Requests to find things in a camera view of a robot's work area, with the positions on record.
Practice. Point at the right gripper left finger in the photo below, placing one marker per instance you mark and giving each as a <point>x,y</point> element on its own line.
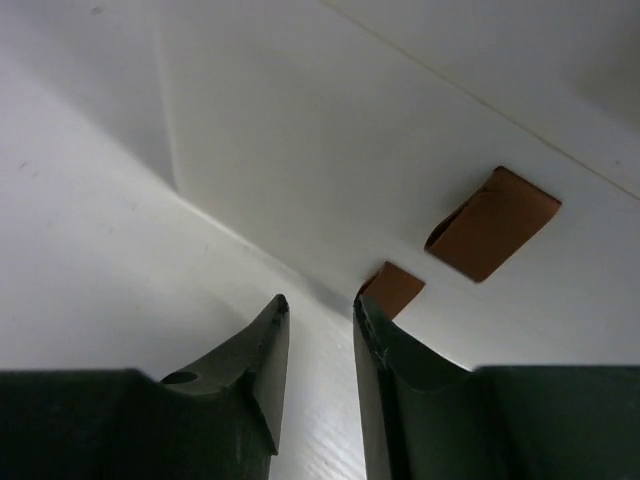
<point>219,417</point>

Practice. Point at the white three-drawer organizer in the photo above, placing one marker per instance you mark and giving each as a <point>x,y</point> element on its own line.
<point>167,165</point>

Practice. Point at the white drawer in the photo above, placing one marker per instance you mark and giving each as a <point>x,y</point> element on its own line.
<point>330,150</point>
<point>390,290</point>

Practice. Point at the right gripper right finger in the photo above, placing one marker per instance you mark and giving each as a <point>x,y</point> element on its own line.
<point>424,417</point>

